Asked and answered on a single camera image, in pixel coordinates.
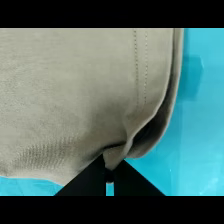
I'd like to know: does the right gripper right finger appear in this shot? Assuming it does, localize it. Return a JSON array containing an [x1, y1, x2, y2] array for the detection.
[[112, 159, 167, 197]]

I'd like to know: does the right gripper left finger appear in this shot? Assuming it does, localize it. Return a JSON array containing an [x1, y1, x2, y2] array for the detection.
[[54, 155, 108, 197]]

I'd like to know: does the khaki garment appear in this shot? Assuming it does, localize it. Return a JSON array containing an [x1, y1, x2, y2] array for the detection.
[[0, 27, 185, 187]]

